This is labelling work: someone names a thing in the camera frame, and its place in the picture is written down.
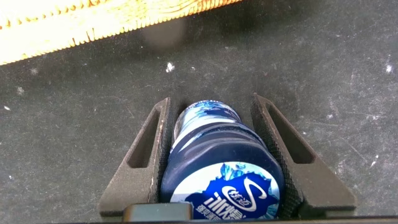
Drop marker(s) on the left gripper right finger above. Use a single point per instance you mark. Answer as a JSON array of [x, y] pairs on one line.
[[314, 186]]

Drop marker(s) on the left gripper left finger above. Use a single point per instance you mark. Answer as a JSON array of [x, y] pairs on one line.
[[136, 186]]

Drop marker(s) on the small blue white bottle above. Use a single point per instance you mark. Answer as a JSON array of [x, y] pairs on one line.
[[217, 161]]

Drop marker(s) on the empty wicker basket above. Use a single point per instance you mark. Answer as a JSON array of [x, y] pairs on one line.
[[62, 25]]

